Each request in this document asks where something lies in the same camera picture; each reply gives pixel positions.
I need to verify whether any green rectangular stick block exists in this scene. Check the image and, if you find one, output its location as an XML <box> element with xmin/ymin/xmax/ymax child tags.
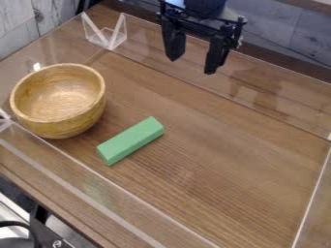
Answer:
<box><xmin>97</xmin><ymin>116</ymin><xmax>165</xmax><ymax>166</ymax></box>

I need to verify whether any black cable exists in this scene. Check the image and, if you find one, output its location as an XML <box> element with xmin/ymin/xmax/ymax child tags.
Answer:
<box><xmin>0</xmin><ymin>220</ymin><xmax>33</xmax><ymax>233</ymax></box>

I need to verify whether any clear acrylic corner bracket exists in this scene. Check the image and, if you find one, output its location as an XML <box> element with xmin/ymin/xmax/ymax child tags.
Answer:
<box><xmin>81</xmin><ymin>13</ymin><xmax>126</xmax><ymax>50</ymax></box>

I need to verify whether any clear acrylic front wall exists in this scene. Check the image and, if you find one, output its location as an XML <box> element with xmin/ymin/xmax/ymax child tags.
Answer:
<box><xmin>0</xmin><ymin>120</ymin><xmax>221</xmax><ymax>248</ymax></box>

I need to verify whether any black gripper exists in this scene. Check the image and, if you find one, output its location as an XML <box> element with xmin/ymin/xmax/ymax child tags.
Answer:
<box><xmin>157</xmin><ymin>0</ymin><xmax>248</xmax><ymax>75</ymax></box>

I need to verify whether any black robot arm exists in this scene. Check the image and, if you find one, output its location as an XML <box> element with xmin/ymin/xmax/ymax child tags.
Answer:
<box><xmin>157</xmin><ymin>0</ymin><xmax>247</xmax><ymax>75</ymax></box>

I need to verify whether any wooden bowl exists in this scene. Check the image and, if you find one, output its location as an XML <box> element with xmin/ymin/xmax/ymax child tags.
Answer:
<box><xmin>9</xmin><ymin>63</ymin><xmax>105</xmax><ymax>140</ymax></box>

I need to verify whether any black table frame bracket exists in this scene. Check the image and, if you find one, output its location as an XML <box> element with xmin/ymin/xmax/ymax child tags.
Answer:
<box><xmin>29</xmin><ymin>205</ymin><xmax>74</xmax><ymax>248</ymax></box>

